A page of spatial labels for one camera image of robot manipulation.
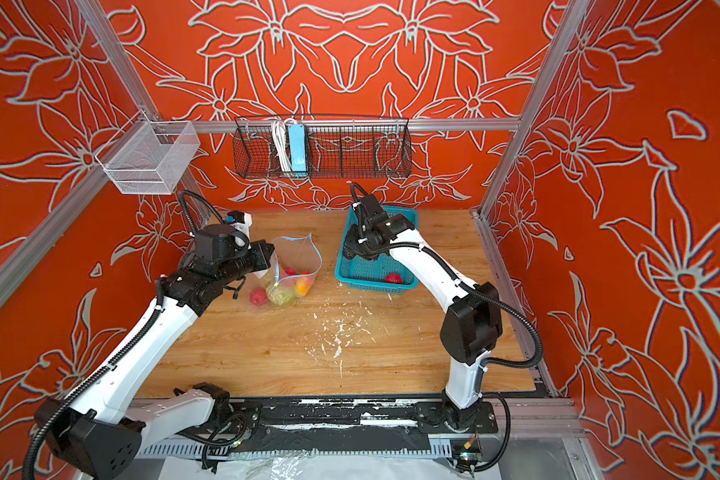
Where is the yellow mango toy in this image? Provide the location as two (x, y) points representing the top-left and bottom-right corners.
(259, 273), (275, 289)

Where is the clear zip top bag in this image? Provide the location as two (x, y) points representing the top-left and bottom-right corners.
(249, 234), (323, 307)

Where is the red apple toy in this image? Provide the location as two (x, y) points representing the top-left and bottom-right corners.
(249, 288), (269, 307)

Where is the green cabbage toy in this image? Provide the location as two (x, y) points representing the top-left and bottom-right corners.
(265, 285), (298, 306)

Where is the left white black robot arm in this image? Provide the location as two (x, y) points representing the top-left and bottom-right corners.
(21, 190), (275, 479)

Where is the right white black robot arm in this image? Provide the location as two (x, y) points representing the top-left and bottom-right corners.
(342, 182), (544, 431)

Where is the teal plastic basket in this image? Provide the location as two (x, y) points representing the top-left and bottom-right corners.
(335, 209), (419, 295)

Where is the light blue box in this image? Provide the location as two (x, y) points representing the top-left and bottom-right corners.
(288, 124), (307, 176)

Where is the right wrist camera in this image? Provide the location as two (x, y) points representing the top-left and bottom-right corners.
(353, 194), (389, 235)

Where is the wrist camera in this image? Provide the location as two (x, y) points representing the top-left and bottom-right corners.
(189, 210), (252, 276)
(353, 194), (389, 235)

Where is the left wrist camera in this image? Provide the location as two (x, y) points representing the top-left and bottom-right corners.
(189, 210), (252, 276)

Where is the black wire wall basket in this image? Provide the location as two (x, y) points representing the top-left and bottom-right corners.
(232, 114), (413, 180)

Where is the white cable bundle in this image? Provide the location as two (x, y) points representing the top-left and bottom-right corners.
(271, 119), (291, 175)

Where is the clear acrylic wall bin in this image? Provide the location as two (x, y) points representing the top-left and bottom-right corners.
(94, 110), (200, 195)

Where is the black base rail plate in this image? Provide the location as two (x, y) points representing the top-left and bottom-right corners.
(176, 394), (499, 452)

